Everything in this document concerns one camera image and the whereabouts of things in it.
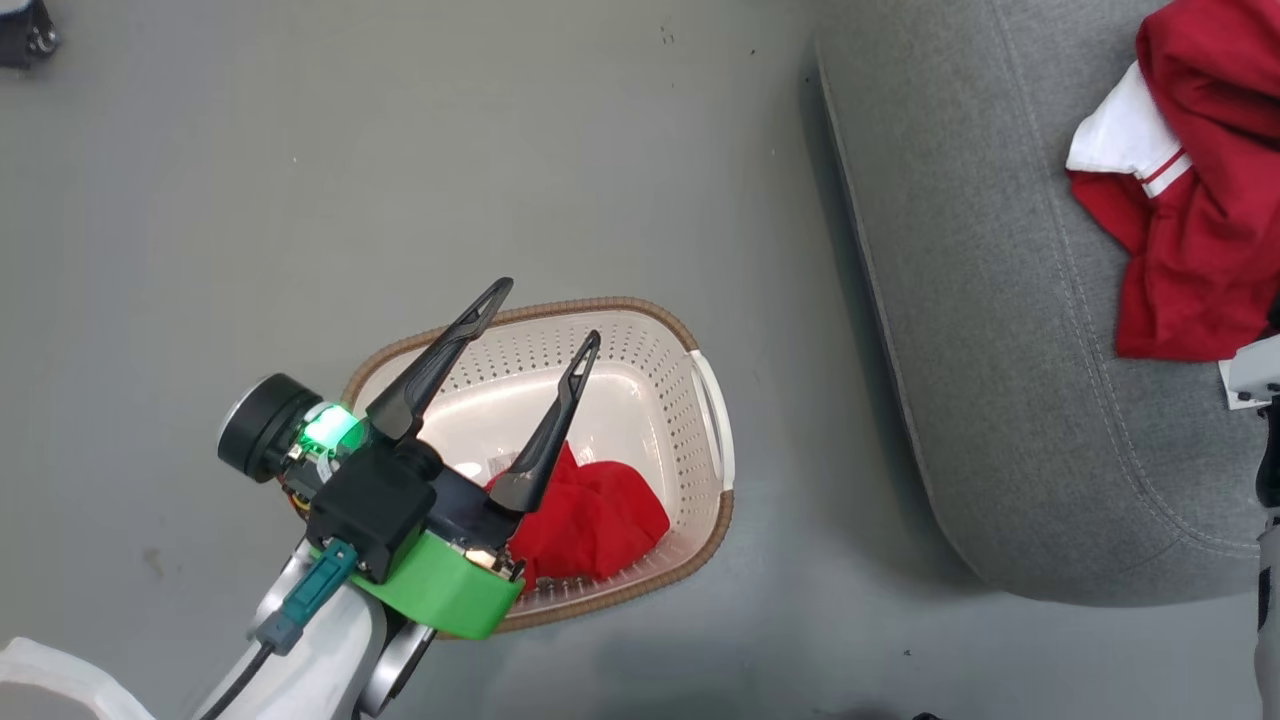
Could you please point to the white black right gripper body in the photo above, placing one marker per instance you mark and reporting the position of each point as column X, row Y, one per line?
column 1258, row 375

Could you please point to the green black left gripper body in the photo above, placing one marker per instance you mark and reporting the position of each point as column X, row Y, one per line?
column 450, row 590

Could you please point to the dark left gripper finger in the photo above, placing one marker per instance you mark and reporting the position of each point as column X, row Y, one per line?
column 545, row 450
column 440, row 360

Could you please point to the red garment with white sleeve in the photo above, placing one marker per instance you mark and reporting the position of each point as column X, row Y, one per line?
column 1220, row 200

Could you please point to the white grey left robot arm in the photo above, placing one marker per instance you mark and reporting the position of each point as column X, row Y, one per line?
column 330, row 670

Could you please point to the grey fabric sofa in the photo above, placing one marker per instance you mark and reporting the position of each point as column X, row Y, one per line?
column 1000, row 300

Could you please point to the plain red garment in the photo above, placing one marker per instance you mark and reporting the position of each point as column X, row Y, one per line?
column 600, row 520

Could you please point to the white perforated laundry basket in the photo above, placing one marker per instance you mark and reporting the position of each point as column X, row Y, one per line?
column 640, row 400

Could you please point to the white robot body shell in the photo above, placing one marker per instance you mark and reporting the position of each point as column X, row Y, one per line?
column 60, row 690

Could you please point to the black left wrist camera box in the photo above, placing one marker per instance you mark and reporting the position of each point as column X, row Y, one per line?
column 365, row 510

